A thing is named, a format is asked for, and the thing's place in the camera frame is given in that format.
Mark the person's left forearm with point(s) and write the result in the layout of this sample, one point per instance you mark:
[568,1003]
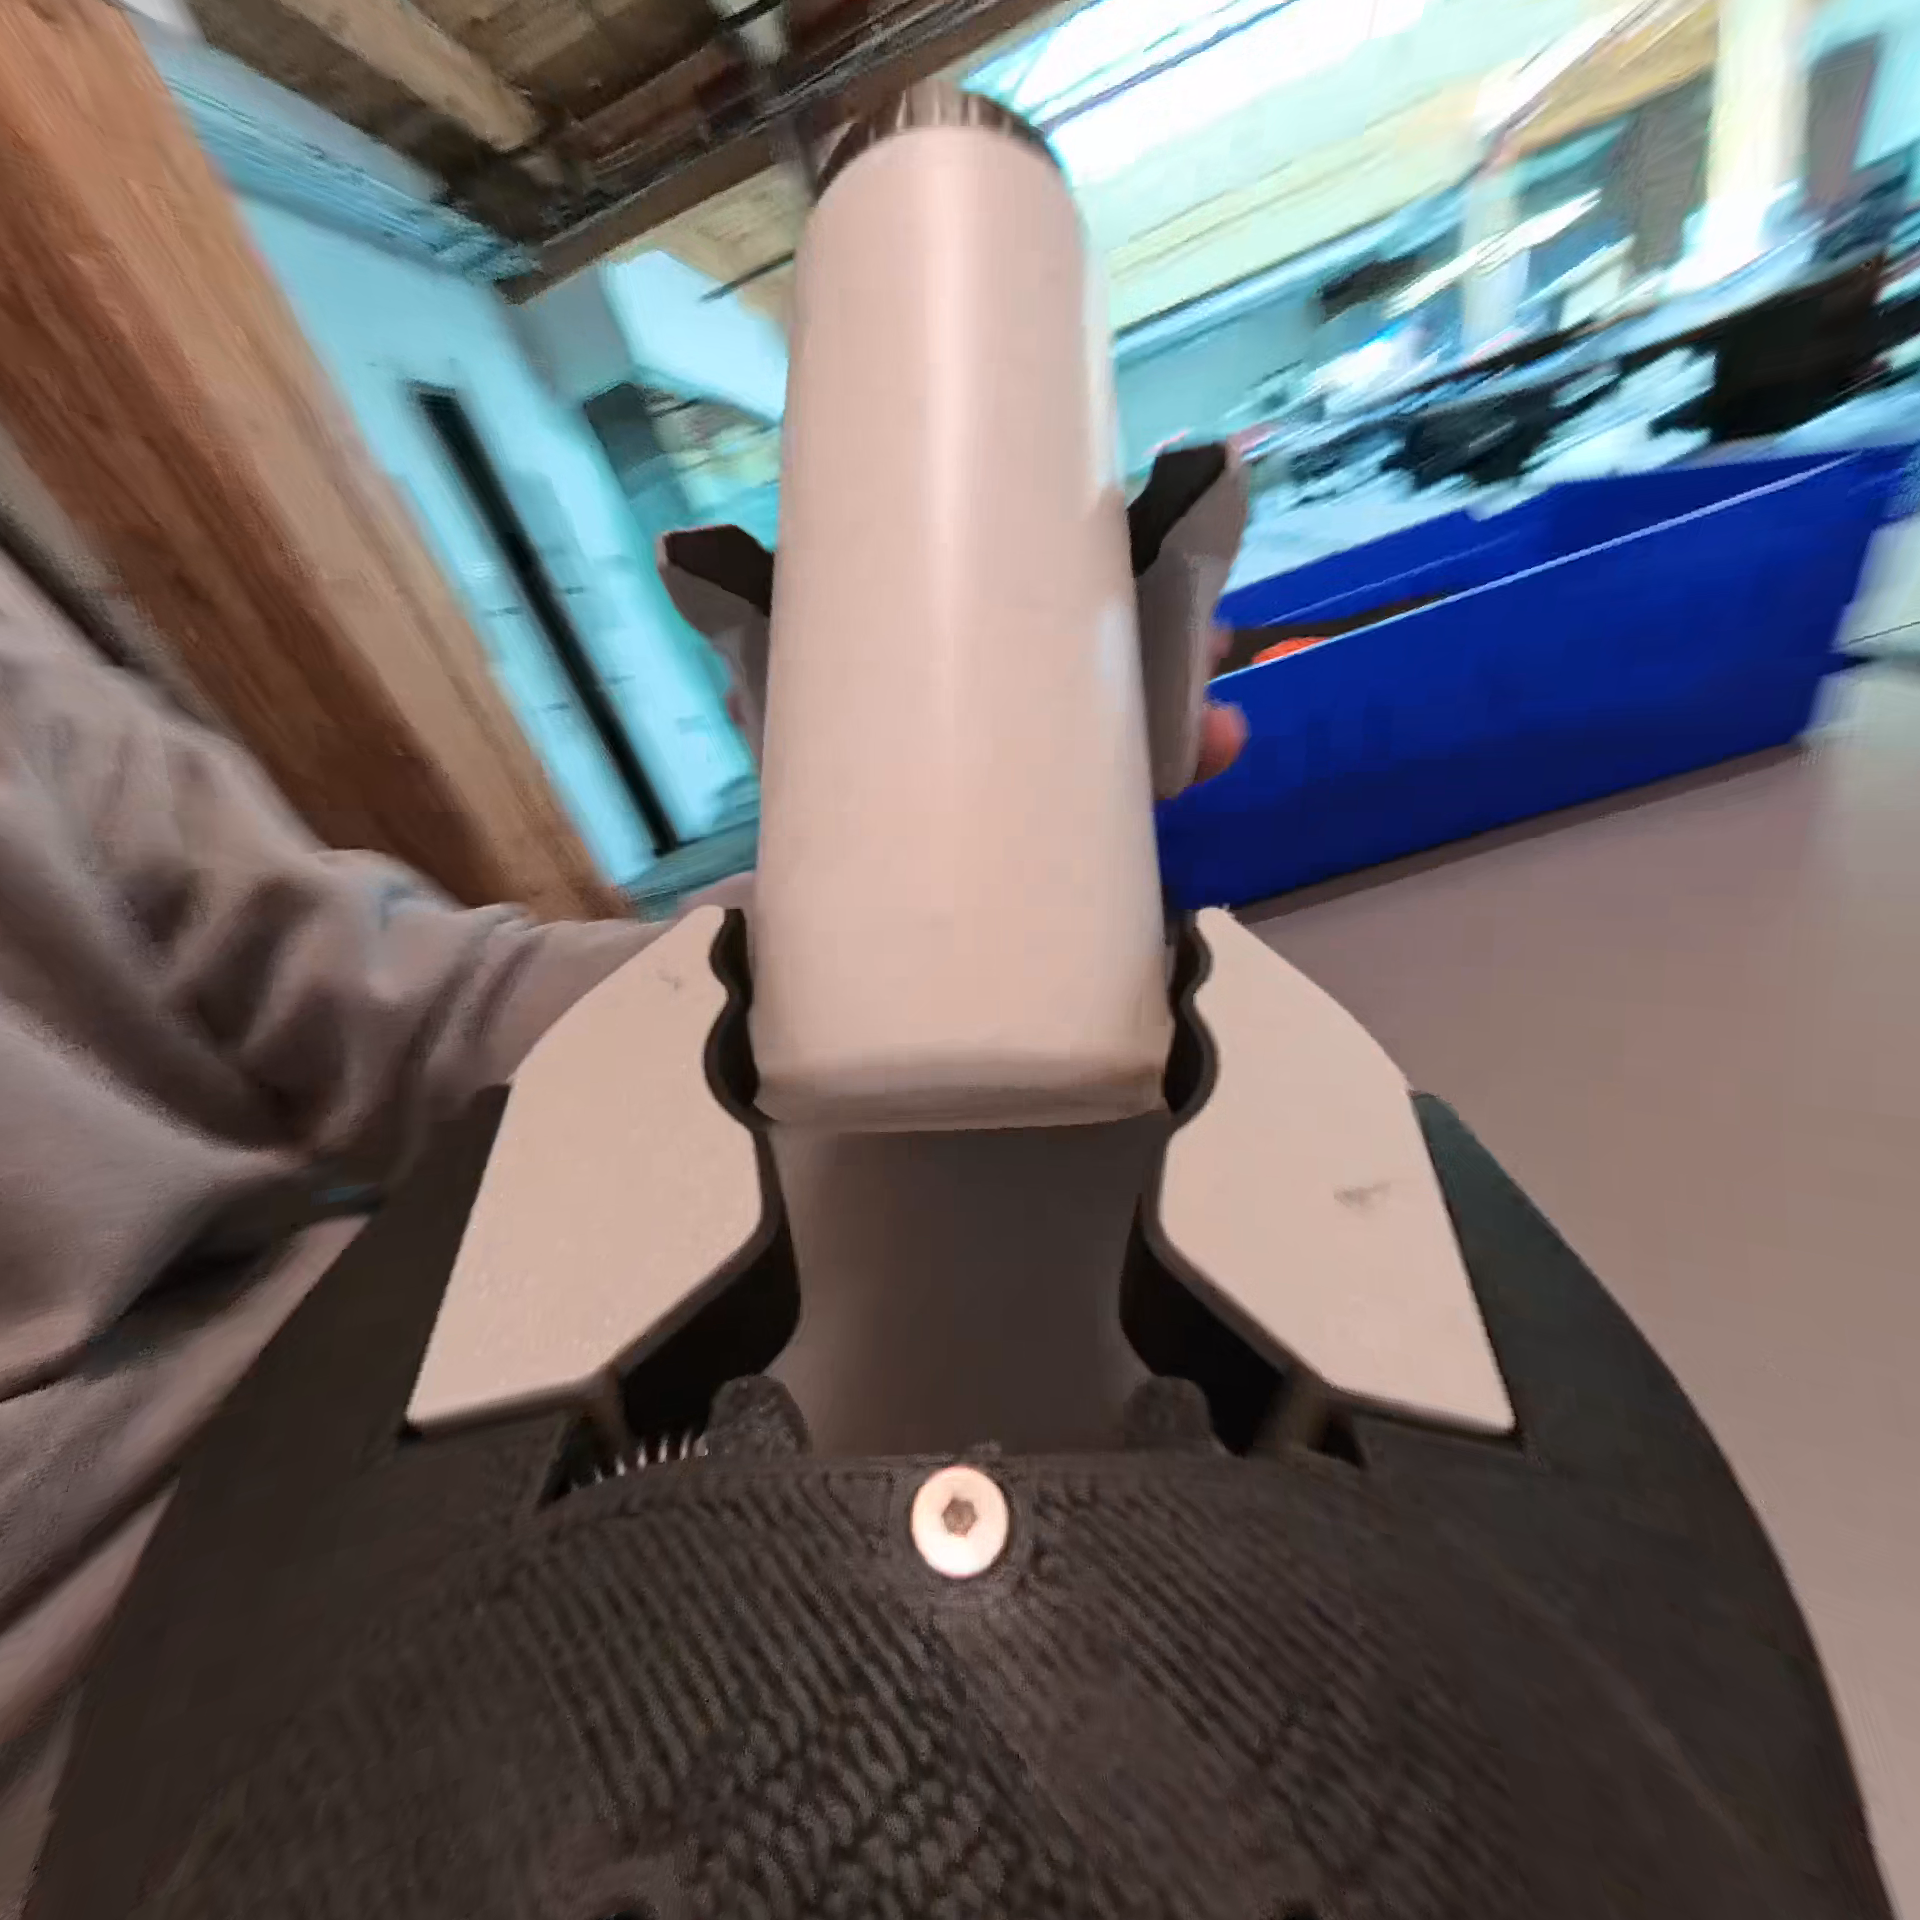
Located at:
[226,1050]

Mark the blue plastic bin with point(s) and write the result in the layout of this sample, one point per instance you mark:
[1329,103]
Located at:
[1498,706]

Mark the grey desk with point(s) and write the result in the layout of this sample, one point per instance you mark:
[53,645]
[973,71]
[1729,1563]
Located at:
[1651,1050]

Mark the white plastic bottle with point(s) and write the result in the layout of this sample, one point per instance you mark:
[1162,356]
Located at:
[944,675]

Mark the wooden pillar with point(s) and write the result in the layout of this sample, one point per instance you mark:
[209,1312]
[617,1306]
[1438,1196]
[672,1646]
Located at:
[226,376]

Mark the person's left hand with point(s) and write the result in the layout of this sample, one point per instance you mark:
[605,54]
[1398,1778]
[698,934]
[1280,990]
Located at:
[1219,744]

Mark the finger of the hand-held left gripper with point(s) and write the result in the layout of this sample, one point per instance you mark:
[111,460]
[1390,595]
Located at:
[1186,599]
[705,599]

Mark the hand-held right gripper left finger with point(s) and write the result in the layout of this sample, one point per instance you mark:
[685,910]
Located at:
[597,1199]

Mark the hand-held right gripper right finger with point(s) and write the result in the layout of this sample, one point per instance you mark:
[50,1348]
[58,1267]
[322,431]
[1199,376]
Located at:
[1319,1199]

